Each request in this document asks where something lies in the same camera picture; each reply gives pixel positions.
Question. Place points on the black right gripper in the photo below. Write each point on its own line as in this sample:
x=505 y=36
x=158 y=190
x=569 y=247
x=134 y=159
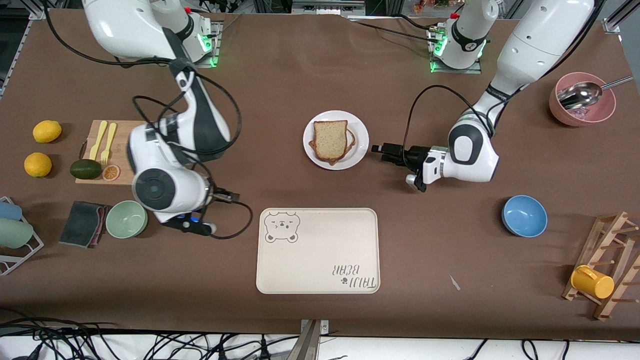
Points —
x=220 y=191

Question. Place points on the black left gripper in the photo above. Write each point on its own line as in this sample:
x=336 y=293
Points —
x=413 y=155

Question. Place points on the round white plate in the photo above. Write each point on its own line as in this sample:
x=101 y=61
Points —
x=360 y=150

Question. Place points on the brown bread slice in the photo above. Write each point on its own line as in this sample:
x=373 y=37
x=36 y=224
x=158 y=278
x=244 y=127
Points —
x=352 y=140
x=330 y=140

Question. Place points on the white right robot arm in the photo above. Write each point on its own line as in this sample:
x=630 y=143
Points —
x=150 y=25

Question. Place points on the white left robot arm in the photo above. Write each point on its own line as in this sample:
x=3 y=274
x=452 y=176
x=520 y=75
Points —
x=540 y=40

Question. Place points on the pale green bowl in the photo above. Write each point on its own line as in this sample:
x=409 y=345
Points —
x=126 y=219

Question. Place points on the orange slice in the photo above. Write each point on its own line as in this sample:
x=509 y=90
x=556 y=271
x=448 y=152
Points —
x=111 y=173

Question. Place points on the dark grey folded cloth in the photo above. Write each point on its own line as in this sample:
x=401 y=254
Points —
x=80 y=222

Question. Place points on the wooden cutting board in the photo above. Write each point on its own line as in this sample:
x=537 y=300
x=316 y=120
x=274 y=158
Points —
x=122 y=137

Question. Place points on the yellow plastic fork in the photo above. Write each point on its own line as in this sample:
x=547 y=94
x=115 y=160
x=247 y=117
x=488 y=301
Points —
x=109 y=140

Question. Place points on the green avocado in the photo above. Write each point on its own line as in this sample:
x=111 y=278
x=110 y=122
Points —
x=85 y=169

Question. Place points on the yellow plastic knife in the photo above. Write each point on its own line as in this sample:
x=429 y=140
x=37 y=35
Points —
x=99 y=137

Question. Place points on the cream bear print tray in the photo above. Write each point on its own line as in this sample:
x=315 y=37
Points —
x=315 y=260

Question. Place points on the white tape scrap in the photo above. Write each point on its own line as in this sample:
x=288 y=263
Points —
x=454 y=282

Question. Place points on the blue bowl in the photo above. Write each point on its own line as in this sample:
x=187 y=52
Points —
x=524 y=216

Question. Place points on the round yellow-orange citrus fruit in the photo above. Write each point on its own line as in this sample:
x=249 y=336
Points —
x=38 y=165

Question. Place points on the yellow lemon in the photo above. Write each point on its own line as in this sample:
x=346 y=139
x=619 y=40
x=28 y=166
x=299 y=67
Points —
x=47 y=131

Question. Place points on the pale green cup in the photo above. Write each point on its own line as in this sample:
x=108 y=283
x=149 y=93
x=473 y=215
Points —
x=14 y=233

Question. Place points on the light blue cup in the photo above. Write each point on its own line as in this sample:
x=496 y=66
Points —
x=9 y=210

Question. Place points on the metal ladle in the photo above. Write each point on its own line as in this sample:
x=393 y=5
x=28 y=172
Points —
x=582 y=93

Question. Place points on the pink bowl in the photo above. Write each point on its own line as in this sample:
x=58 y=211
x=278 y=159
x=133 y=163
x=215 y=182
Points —
x=600 y=112

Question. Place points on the wooden mug rack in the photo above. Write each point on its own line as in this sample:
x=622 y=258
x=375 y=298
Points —
x=607 y=235

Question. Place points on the yellow mug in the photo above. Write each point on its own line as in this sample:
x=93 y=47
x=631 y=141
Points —
x=592 y=282

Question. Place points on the aluminium camera mount post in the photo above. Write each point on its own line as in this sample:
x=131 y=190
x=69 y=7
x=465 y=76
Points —
x=310 y=342

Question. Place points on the aluminium frame profile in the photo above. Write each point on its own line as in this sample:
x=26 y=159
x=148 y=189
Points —
x=620 y=17
x=39 y=13

